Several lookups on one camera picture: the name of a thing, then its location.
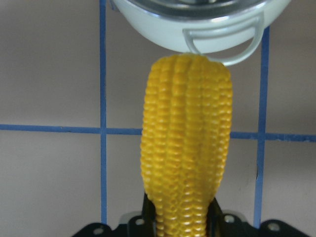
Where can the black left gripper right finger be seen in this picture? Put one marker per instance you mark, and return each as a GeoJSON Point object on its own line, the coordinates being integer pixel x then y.
{"type": "Point", "coordinates": [214, 211]}

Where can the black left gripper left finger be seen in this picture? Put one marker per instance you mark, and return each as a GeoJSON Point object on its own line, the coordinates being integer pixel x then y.
{"type": "Point", "coordinates": [148, 209]}

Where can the yellow corn cob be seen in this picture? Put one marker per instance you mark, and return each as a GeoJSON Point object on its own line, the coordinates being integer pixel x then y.
{"type": "Point", "coordinates": [187, 120]}

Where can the pale green cooking pot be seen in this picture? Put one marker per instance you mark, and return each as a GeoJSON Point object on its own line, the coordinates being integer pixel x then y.
{"type": "Point", "coordinates": [202, 26]}

